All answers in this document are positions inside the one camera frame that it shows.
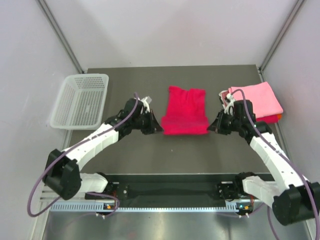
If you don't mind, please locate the grey slotted cable duct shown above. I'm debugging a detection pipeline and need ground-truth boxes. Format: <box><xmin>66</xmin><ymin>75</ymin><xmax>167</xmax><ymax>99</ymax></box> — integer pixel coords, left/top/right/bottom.
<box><xmin>50</xmin><ymin>201</ymin><xmax>239</xmax><ymax>213</ymax></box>

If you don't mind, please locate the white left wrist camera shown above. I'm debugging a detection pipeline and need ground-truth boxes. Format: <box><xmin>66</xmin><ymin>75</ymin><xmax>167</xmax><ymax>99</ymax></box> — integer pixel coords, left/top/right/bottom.
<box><xmin>139</xmin><ymin>96</ymin><xmax>152</xmax><ymax>114</ymax></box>

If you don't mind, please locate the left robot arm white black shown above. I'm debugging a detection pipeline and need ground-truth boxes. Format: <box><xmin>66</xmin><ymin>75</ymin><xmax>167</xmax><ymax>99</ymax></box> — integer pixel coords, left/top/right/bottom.
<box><xmin>42</xmin><ymin>96</ymin><xmax>163</xmax><ymax>200</ymax></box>

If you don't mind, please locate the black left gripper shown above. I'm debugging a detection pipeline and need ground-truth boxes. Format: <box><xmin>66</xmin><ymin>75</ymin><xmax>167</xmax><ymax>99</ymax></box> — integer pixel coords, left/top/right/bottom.
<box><xmin>131</xmin><ymin>109</ymin><xmax>164</xmax><ymax>135</ymax></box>

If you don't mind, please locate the crimson red t shirt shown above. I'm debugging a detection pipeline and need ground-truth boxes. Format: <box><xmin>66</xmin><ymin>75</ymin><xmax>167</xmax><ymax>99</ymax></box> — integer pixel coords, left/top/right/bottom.
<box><xmin>161</xmin><ymin>85</ymin><xmax>209</xmax><ymax>136</ymax></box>

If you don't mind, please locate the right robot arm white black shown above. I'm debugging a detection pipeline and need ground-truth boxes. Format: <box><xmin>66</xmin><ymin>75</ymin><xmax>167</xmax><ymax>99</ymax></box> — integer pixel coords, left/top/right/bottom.
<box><xmin>207</xmin><ymin>100</ymin><xmax>320</xmax><ymax>226</ymax></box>

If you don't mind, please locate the white perforated plastic basket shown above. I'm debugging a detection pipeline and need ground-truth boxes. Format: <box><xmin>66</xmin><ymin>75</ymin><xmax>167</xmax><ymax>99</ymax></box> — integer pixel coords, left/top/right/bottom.
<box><xmin>50</xmin><ymin>73</ymin><xmax>109</xmax><ymax>131</ymax></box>

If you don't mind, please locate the light pink folded t shirt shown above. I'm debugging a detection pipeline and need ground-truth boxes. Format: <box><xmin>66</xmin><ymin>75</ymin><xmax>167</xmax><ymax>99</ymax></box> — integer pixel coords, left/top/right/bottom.
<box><xmin>228</xmin><ymin>82</ymin><xmax>284</xmax><ymax>118</ymax></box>

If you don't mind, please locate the aluminium frame post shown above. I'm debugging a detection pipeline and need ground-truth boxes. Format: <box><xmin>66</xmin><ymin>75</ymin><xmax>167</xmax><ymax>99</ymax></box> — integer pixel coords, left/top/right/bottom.
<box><xmin>258</xmin><ymin>0</ymin><xmax>307</xmax><ymax>74</ymax></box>
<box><xmin>35</xmin><ymin>0</ymin><xmax>85</xmax><ymax>74</ymax></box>

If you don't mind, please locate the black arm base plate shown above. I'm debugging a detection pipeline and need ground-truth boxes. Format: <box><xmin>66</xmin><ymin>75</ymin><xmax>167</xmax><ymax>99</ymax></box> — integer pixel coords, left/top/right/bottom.
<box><xmin>84</xmin><ymin>174</ymin><xmax>262</xmax><ymax>202</ymax></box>

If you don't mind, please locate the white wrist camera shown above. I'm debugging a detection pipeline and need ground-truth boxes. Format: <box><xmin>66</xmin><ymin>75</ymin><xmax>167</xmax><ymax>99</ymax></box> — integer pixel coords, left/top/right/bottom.
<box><xmin>224</xmin><ymin>93</ymin><xmax>236</xmax><ymax>116</ymax></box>
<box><xmin>139</xmin><ymin>96</ymin><xmax>152</xmax><ymax>114</ymax></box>

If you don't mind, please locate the left aluminium frame post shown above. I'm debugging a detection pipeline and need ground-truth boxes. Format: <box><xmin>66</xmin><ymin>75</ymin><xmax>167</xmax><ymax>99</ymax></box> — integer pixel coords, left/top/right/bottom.
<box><xmin>35</xmin><ymin>0</ymin><xmax>85</xmax><ymax>74</ymax></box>

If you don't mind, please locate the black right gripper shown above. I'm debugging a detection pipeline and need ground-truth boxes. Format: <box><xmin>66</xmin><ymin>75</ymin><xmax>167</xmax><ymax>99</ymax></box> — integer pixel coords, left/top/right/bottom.
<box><xmin>207</xmin><ymin>109</ymin><xmax>242</xmax><ymax>135</ymax></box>

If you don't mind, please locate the right aluminium frame post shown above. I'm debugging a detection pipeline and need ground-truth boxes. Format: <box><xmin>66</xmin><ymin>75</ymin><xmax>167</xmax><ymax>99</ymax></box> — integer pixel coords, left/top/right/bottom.
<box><xmin>258</xmin><ymin>0</ymin><xmax>307</xmax><ymax>74</ymax></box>

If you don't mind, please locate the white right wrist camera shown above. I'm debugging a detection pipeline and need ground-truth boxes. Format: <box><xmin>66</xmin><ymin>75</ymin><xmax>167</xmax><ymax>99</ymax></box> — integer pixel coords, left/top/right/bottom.
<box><xmin>224</xmin><ymin>93</ymin><xmax>236</xmax><ymax>116</ymax></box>

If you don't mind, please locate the red folded t shirt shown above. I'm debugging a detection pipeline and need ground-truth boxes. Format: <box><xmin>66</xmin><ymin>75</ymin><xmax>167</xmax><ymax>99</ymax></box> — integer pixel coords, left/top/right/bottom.
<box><xmin>256</xmin><ymin>113</ymin><xmax>282</xmax><ymax>124</ymax></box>

